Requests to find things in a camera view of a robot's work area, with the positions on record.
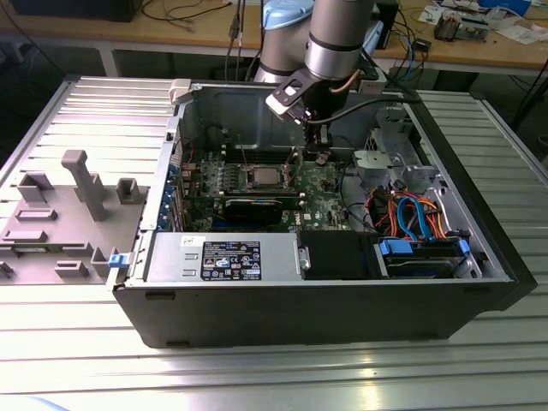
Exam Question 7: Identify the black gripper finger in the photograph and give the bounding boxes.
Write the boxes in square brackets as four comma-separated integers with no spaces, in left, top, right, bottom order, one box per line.
[306,126,333,155]

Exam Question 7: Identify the silver CPU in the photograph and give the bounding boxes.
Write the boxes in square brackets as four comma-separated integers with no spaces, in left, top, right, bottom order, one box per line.
[250,167,282,186]

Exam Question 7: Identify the CPU socket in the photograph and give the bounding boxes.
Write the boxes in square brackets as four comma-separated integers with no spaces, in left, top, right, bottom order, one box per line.
[241,162,299,192]

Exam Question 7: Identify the green motherboard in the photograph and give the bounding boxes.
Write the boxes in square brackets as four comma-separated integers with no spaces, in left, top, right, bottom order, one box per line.
[178,145,359,235]

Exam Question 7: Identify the green RAM stick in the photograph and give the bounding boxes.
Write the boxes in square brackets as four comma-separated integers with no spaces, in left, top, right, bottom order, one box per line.
[199,188,301,201]

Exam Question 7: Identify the black graphics card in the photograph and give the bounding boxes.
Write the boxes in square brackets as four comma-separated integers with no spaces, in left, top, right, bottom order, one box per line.
[222,196,284,226]

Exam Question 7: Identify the black computer tower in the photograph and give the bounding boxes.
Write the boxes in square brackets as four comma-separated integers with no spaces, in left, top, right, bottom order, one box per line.
[378,0,400,51]

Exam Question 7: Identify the black fan shroud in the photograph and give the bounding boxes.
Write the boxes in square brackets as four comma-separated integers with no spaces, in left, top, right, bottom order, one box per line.
[299,230,380,282]

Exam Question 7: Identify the copper heat sink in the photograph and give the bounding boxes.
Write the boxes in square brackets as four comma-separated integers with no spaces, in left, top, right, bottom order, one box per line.
[434,12,462,43]

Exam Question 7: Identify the grey metal box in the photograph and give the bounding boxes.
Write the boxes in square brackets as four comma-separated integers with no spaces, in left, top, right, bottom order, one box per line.
[460,15,492,43]

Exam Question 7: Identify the hard disk in blue carrier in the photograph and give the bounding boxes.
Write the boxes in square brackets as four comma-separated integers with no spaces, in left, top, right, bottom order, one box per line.
[372,237,470,279]

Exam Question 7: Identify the black PC case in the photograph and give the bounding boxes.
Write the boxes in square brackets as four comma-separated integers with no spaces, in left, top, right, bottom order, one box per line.
[111,79,539,350]

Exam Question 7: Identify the silver power supply unit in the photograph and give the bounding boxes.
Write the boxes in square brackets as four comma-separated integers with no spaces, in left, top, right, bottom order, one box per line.
[143,231,303,283]

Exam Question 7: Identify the blue box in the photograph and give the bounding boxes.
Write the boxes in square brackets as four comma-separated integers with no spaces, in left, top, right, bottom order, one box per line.
[478,0,533,14]

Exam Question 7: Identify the white papers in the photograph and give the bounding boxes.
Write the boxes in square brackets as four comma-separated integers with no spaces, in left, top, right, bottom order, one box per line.
[498,24,548,45]

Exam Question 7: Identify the wooden workbench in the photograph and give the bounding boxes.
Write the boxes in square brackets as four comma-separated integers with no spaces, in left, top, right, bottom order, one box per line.
[0,0,548,78]

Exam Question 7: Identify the black box on desk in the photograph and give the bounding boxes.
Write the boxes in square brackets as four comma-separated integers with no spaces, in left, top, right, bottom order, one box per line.
[8,0,138,23]

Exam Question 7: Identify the grey parts rack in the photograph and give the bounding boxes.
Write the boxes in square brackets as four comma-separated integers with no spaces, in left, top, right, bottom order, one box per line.
[0,149,151,286]

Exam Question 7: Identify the black camera cable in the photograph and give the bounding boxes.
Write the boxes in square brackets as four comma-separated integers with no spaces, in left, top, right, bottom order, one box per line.
[304,94,425,126]

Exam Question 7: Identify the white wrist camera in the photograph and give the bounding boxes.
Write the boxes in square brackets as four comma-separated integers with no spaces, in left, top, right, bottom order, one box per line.
[265,69,317,126]

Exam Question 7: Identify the silver metal bracket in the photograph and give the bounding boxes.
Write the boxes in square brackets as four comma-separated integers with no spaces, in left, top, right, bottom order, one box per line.
[351,149,406,189]

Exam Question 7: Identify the grey drive bay bracket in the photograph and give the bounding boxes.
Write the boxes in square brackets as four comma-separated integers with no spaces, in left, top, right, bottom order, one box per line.
[372,104,415,151]

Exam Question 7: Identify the blue wire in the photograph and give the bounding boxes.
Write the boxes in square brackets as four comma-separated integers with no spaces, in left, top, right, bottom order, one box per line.
[396,194,433,241]

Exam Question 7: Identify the orange wire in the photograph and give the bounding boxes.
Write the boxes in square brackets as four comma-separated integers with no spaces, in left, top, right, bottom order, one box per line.
[384,194,450,239]

